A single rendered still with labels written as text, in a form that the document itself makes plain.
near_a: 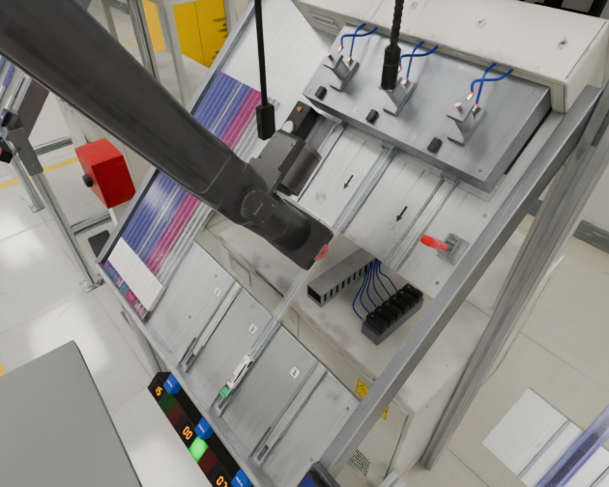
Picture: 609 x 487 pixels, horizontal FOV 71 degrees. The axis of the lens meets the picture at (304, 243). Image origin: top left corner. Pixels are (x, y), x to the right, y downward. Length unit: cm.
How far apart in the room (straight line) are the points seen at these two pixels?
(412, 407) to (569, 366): 110
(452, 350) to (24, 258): 198
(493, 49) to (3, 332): 195
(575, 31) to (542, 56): 4
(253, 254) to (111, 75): 86
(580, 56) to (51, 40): 52
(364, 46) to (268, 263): 61
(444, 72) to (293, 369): 49
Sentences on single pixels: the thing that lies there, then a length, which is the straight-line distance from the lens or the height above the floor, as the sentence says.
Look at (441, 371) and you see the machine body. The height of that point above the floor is 62.
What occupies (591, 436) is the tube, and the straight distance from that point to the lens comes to 45.
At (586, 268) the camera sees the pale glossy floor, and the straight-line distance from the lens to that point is 236.
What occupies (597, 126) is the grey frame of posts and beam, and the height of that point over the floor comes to 116.
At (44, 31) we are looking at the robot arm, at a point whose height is 134.
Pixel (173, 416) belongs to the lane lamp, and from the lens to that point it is 88.
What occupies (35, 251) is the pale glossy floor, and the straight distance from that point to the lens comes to 242.
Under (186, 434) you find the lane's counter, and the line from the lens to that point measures 86.
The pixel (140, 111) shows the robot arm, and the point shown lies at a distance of 36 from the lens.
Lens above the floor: 142
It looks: 43 degrees down
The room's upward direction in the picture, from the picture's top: straight up
